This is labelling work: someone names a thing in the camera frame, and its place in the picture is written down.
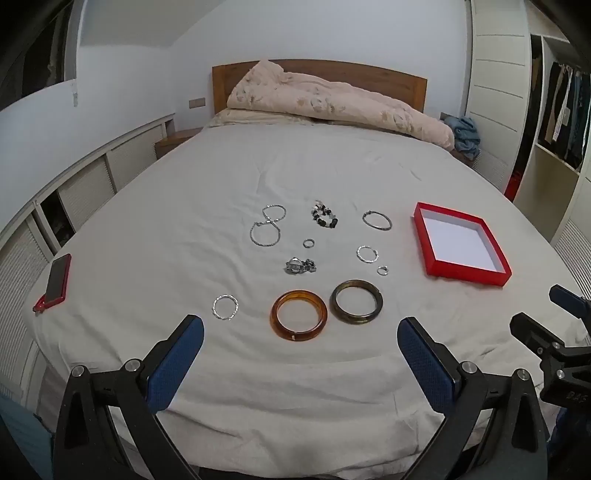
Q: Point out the white wardrobe door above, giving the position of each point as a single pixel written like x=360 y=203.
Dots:
x=496 y=92

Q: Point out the open closet shelving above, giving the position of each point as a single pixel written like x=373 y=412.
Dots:
x=577 y=184

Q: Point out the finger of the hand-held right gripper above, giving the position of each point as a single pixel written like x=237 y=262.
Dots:
x=535 y=334
x=570 y=300

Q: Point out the red shallow box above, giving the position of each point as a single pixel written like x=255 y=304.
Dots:
x=461 y=240

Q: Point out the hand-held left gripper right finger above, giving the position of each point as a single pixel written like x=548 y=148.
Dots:
x=425 y=364

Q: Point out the white low louvered cabinet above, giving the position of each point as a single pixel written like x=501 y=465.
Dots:
x=87 y=189

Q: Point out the wooden nightstand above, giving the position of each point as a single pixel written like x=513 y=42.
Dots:
x=173 y=141

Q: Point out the bed with white sheet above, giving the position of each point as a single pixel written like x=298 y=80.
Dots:
x=231 y=175

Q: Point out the dark olive bangle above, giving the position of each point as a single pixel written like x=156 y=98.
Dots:
x=355 y=318

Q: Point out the beige floral duvet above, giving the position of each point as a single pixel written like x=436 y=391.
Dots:
x=323 y=99

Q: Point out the silver watch-like jewelry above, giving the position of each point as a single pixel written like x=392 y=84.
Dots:
x=295 y=267

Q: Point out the red upright object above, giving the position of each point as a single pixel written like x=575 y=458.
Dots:
x=513 y=184

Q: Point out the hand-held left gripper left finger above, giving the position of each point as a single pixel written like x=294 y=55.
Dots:
x=178 y=364

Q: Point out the thin silver bangle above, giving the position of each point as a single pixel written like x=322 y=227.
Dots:
x=378 y=229

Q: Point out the hanging clothes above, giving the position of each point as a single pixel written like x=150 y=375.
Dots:
x=565 y=110

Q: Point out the cream pillow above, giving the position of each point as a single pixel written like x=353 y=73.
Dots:
x=240 y=117

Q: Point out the wooden headboard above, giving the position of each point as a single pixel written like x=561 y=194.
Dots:
x=369 y=74

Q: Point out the blue crumpled cloth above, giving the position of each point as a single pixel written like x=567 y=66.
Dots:
x=464 y=134

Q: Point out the amber bangle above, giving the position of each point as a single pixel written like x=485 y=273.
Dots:
x=300 y=335

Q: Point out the phone in red case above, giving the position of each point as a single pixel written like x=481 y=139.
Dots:
x=57 y=279

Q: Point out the wall switch plate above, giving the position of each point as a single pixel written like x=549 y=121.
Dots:
x=197 y=103

